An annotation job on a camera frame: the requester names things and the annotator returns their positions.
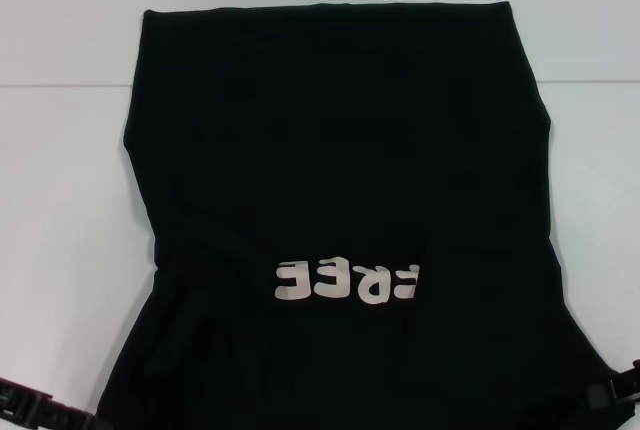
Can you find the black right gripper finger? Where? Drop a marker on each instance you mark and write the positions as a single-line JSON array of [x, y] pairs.
[[607, 395]]

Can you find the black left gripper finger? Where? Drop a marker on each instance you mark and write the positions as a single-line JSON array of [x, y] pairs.
[[45, 407]]

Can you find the black shirt with FREE print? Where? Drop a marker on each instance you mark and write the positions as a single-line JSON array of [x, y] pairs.
[[340, 150]]

